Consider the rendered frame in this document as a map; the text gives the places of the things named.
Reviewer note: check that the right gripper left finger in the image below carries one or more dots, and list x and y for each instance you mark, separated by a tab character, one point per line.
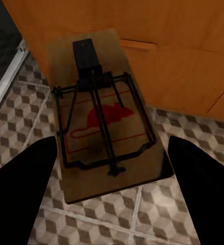
23	182

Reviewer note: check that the shower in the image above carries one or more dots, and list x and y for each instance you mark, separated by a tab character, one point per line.
11	71

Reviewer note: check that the mousetrap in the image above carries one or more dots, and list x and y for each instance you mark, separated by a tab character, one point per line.
106	137

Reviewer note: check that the door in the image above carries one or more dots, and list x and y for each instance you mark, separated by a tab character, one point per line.
11	40

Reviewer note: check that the cabinet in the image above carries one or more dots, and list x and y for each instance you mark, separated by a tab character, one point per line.
175	48

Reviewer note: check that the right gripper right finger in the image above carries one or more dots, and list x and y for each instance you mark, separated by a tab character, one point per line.
201	179

